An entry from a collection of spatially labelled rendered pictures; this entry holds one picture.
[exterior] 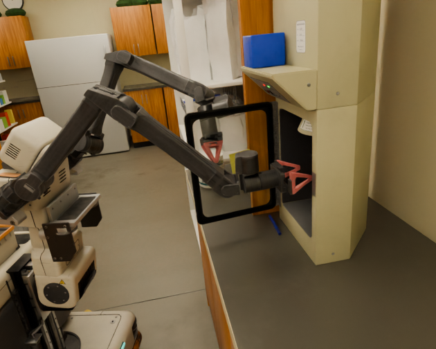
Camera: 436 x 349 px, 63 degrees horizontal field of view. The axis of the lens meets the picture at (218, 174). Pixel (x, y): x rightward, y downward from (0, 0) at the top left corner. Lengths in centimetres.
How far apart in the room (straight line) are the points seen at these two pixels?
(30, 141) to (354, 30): 103
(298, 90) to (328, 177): 26
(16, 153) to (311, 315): 105
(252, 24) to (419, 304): 94
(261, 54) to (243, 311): 71
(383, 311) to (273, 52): 74
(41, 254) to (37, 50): 464
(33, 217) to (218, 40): 135
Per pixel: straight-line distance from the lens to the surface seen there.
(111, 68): 155
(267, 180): 108
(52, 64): 589
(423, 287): 112
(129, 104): 102
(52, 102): 596
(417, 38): 133
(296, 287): 106
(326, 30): 93
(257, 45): 107
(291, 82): 90
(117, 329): 202
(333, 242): 112
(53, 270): 154
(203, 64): 225
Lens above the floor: 161
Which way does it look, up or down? 21 degrees down
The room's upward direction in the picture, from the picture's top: 6 degrees counter-clockwise
